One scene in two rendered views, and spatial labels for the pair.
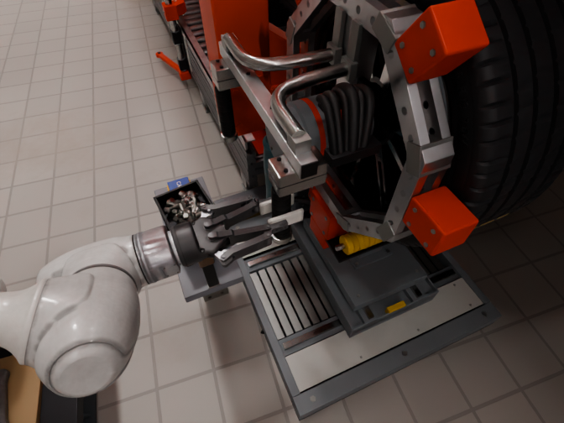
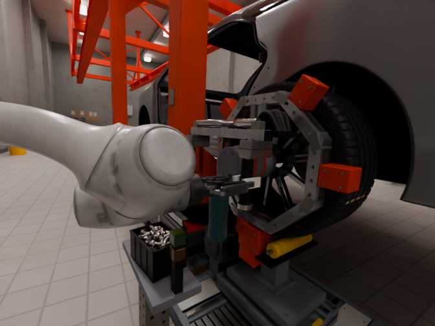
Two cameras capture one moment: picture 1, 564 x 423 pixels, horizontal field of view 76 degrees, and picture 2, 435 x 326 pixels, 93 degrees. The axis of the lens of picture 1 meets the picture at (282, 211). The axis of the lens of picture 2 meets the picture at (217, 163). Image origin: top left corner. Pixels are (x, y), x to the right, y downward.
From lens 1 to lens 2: 0.46 m
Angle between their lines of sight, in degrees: 44
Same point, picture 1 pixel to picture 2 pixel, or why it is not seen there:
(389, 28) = (283, 94)
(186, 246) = (196, 180)
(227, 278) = (188, 287)
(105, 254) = not seen: hidden behind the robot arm
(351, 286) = (278, 308)
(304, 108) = not seen: hidden behind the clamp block
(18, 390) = not seen: outside the picture
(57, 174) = (21, 270)
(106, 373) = (186, 160)
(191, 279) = (157, 292)
